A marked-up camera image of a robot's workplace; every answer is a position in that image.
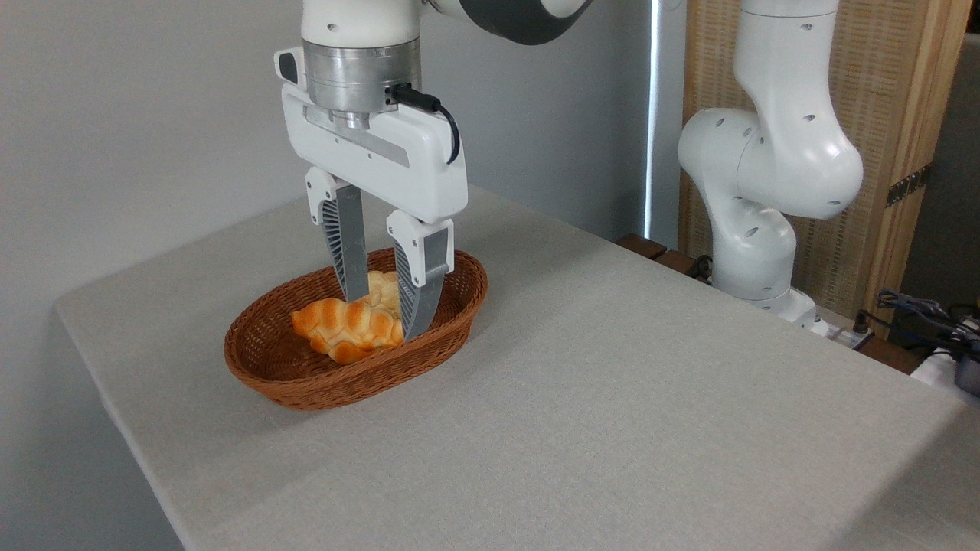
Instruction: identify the dark brown wooden platform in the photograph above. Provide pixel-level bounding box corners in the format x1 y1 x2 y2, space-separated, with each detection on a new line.
615 233 929 376

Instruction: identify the white cloth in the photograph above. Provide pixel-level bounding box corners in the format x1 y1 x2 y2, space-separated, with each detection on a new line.
910 347 980 408

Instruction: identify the orange croissant bread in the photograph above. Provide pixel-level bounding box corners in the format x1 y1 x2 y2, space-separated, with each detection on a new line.
290 297 405 366

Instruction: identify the brown wicker basket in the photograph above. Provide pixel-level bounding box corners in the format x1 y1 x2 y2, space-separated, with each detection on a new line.
224 247 489 412

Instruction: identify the dark metal screen hinge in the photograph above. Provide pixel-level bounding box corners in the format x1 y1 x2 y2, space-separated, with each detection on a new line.
886 164 933 208

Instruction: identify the woven wood-framed screen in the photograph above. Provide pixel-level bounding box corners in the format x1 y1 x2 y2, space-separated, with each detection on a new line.
679 0 973 339

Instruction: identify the grey fabric tablecloth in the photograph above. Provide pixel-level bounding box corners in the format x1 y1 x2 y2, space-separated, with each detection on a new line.
54 184 980 551

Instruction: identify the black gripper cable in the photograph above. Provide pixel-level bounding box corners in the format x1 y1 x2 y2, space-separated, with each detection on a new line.
385 83 462 165

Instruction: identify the pale round bread roll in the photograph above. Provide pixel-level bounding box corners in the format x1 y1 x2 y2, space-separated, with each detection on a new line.
366 269 403 316

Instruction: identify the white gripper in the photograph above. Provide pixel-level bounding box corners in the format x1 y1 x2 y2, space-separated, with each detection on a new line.
274 46 469 342

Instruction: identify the blue-grey cable bundle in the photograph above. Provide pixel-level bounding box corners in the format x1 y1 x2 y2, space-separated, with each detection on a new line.
876 289 980 337

